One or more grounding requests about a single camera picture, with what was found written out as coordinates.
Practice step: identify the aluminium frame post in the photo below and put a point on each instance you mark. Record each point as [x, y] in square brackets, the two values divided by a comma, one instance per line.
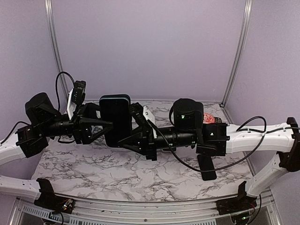
[239, 51]
[55, 46]

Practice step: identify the front aluminium rail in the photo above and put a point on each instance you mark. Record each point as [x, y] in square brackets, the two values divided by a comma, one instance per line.
[105, 212]

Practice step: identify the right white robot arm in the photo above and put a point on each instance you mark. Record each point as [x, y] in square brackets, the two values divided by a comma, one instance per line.
[217, 139]

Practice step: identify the red white patterned bowl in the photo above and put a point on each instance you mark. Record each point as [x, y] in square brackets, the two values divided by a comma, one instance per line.
[208, 118]

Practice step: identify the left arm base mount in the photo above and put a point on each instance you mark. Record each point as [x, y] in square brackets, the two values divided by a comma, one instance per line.
[49, 200]

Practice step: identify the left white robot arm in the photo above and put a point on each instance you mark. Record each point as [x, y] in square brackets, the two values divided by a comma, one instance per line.
[24, 143]

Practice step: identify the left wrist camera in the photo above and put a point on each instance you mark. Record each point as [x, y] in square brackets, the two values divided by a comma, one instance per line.
[76, 97]

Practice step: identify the black phone case near right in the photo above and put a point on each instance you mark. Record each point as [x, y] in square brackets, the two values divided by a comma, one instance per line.
[207, 167]

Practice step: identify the black phone teal edge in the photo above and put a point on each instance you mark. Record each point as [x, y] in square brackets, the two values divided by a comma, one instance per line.
[115, 109]

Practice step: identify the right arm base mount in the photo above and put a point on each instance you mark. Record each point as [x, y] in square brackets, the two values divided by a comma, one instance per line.
[235, 204]

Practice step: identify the right aluminium frame post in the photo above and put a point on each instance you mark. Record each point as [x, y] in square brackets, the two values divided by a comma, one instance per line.
[239, 51]

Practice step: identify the black floral cloth mat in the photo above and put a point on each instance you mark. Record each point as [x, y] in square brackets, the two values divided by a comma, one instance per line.
[218, 120]

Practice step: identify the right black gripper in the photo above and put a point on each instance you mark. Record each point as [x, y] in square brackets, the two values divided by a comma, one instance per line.
[145, 139]

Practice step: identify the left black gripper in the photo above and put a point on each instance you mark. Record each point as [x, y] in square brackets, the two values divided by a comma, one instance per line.
[85, 129]

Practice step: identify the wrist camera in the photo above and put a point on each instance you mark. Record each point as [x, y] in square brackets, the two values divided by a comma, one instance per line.
[76, 97]
[142, 115]

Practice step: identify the left aluminium frame post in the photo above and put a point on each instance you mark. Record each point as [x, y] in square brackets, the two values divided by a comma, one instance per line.
[55, 46]

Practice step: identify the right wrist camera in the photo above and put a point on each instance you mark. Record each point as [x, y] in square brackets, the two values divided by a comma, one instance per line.
[142, 115]

